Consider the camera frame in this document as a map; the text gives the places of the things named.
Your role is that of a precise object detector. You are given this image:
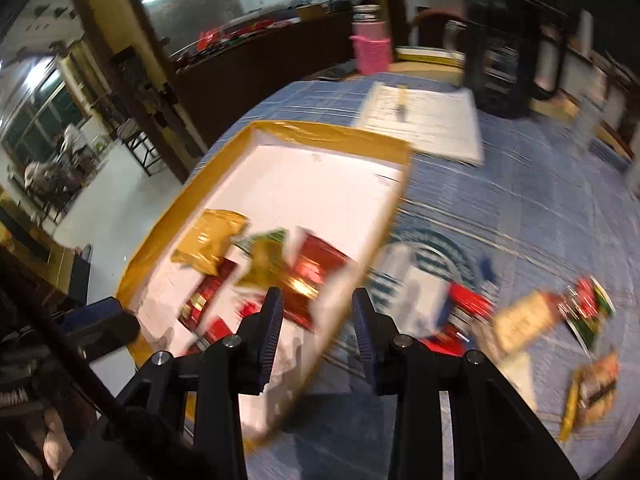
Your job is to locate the tan cracker packet yellow edge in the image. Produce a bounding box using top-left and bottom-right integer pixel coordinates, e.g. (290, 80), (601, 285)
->
(558, 350), (620, 442)

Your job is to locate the white red snack packet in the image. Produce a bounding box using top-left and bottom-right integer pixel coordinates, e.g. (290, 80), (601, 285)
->
(471, 290), (562, 412)

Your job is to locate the small red candy packet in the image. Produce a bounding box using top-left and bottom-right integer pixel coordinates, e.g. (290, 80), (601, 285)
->
(421, 283), (494, 356)

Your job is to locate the green red snack packet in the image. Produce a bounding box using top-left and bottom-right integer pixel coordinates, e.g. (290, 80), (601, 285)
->
(559, 276), (616, 356)

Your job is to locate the golden yellow snack packet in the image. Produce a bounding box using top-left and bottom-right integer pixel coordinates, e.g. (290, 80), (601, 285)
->
(170, 209), (248, 275)

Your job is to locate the green gold snack packet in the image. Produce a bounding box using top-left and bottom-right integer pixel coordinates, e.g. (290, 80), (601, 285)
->
(233, 228), (288, 290)

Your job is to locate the dark red snack packet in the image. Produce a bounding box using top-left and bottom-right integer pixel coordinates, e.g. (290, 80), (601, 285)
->
(281, 230), (352, 332)

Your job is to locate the person's hand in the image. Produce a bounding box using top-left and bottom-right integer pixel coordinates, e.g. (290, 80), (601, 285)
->
(27, 408), (74, 479)

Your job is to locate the yellow cardboard tray box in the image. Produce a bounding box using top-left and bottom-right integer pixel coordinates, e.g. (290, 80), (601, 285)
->
(116, 120), (411, 445)

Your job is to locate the blue plaid tablecloth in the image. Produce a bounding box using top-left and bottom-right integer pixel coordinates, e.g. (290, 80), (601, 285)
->
(246, 114), (639, 479)

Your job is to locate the white notepad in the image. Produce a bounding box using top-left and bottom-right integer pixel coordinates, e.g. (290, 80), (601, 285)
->
(354, 82), (485, 167)

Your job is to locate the black electric kettle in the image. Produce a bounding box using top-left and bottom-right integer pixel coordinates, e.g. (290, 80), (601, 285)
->
(460, 0), (568, 118)

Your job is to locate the pink wrapped thermos bottle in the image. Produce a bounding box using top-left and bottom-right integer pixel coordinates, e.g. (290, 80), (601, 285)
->
(350, 4), (393, 76)

